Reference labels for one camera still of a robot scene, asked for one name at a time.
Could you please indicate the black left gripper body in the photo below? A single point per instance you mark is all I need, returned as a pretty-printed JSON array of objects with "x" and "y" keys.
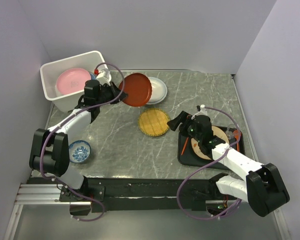
[{"x": 107, "y": 93}]

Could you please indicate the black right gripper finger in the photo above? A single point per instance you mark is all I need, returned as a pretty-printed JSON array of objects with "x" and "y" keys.
[
  {"x": 174, "y": 123},
  {"x": 184, "y": 115}
]

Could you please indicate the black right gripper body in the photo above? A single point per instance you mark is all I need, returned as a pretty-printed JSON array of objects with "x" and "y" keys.
[{"x": 189, "y": 128}]

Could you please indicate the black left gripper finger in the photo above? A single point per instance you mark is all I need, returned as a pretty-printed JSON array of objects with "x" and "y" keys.
[
  {"x": 119, "y": 98},
  {"x": 114, "y": 88}
]

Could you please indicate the blue plastic plate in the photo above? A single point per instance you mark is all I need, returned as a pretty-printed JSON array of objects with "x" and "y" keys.
[{"x": 92, "y": 75}]

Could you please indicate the red plate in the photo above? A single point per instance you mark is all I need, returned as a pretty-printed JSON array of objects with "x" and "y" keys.
[{"x": 138, "y": 88}]

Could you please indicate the yellow woven plate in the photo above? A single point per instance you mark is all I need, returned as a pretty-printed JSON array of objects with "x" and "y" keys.
[{"x": 153, "y": 122}]

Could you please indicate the pink plate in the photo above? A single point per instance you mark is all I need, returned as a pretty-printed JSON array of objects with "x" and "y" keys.
[{"x": 72, "y": 81}]

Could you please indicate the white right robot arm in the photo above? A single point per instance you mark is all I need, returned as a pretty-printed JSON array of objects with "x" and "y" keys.
[{"x": 260, "y": 185}]

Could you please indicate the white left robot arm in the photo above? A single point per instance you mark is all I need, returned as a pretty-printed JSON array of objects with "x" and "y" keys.
[{"x": 50, "y": 154}]

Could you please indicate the white plastic bin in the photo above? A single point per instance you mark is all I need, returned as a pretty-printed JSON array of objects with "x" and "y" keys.
[{"x": 50, "y": 72}]

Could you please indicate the beige plate on tray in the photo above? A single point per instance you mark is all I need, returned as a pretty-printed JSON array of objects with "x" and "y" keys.
[{"x": 217, "y": 132}]

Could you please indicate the orange fork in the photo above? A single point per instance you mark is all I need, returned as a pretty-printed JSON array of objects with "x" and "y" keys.
[{"x": 184, "y": 146}]

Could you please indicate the clear glass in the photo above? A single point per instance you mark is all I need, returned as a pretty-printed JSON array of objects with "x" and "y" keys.
[{"x": 231, "y": 131}]

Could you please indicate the black tray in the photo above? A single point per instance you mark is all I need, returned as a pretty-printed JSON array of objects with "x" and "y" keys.
[{"x": 189, "y": 158}]

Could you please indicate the white deep plate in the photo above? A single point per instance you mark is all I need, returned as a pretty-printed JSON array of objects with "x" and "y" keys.
[{"x": 159, "y": 91}]

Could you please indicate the orange spoon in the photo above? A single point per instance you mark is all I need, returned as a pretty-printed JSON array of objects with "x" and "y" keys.
[{"x": 237, "y": 136}]

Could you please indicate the blue white patterned bowl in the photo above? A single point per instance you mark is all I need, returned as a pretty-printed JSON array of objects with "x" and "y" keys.
[{"x": 79, "y": 151}]

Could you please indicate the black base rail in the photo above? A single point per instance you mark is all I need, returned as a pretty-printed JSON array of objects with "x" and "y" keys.
[{"x": 133, "y": 194}]

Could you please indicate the aluminium frame rail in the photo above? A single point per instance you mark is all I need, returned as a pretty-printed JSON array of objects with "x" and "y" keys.
[{"x": 50, "y": 194}]

